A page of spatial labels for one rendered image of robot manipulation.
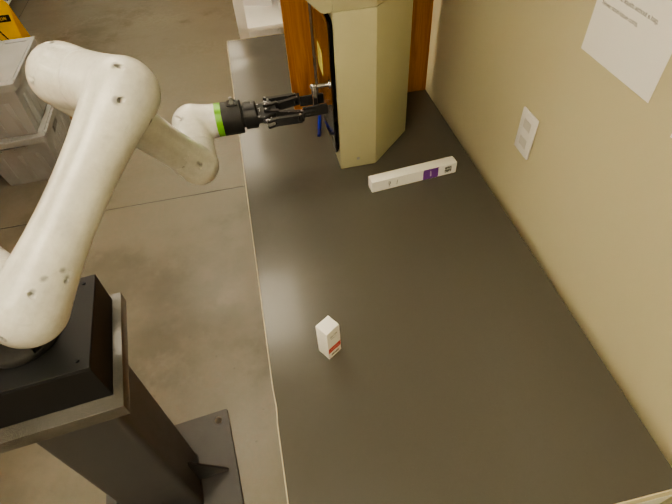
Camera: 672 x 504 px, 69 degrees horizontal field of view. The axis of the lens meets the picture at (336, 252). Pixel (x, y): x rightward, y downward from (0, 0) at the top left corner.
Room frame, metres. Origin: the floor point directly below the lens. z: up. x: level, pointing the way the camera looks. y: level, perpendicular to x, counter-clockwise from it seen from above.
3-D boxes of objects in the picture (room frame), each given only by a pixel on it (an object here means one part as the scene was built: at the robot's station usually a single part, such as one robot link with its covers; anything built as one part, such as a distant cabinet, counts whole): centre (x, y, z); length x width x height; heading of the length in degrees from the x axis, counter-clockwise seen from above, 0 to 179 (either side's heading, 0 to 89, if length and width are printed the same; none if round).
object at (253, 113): (1.22, 0.18, 1.14); 0.09 x 0.08 x 0.07; 99
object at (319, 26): (1.35, 0.00, 1.19); 0.30 x 0.01 x 0.40; 8
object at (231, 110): (1.21, 0.26, 1.15); 0.09 x 0.06 x 0.12; 9
